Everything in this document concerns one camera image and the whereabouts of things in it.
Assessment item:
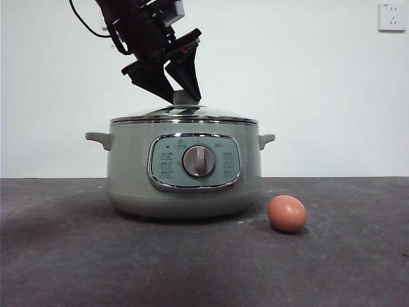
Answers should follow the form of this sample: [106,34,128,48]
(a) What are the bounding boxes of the black cable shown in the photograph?
[68,0,129,56]

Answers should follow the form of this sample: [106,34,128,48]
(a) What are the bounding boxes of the green electric cooking pot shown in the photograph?
[84,120,276,220]

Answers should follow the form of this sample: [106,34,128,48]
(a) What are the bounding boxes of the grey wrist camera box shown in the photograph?
[150,0,186,28]

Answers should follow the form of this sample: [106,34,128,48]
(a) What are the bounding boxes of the glass lid with green knob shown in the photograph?
[109,90,259,125]

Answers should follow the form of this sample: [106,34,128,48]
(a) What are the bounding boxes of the brown egg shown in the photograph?
[267,194,308,233]

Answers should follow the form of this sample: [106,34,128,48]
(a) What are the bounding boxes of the white wall socket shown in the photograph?
[378,3,406,33]

